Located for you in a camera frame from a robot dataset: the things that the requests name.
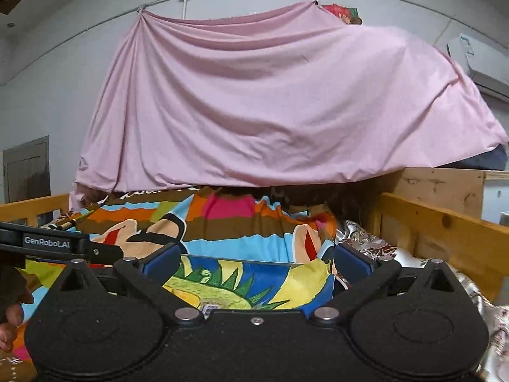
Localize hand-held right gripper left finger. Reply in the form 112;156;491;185
59;242;205;327

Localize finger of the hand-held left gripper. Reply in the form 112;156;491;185
79;240;124;265

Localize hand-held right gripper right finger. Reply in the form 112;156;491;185
309;243;456;327

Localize metal tin box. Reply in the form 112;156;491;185
163;252;346;313

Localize person's left hand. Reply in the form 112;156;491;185
0;263;36;353

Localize tiger striped cloth strip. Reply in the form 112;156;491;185
42;207;106;231

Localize grey door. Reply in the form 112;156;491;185
3;135;51;204

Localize cartoon printed blanket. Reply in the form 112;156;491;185
0;185;338;382

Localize wooden cabinet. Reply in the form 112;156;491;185
372;167;509;223

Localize floral satin quilt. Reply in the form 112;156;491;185
332;219;509;382

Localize pink bed sheet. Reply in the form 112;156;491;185
69;0;509;211

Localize white air conditioner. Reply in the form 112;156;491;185
445;33;509;99

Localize wooden bed rail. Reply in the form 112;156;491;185
376;192;509;304
0;193;72;227

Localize red floral wall poster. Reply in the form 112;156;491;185
320;3;363;25

